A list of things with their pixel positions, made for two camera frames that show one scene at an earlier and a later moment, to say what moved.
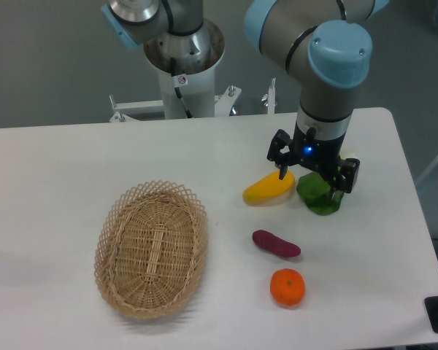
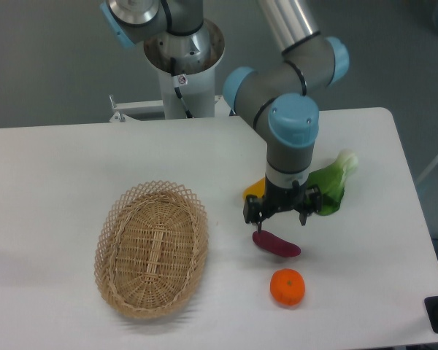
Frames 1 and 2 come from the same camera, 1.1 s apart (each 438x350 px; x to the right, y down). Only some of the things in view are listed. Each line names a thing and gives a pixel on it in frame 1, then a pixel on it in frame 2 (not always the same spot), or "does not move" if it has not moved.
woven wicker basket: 151,249 does not move
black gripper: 316,153 to 258,208
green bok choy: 315,189 does not move
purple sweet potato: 271,242 does not move
